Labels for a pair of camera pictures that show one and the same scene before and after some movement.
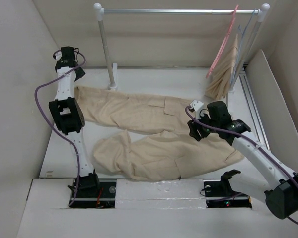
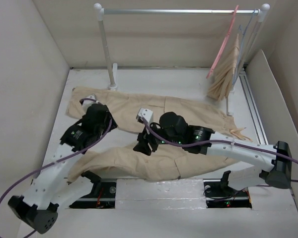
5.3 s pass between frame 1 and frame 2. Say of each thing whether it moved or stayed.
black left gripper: moved
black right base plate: stayed
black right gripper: moved
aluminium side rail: stayed
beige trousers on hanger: stayed
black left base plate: stayed
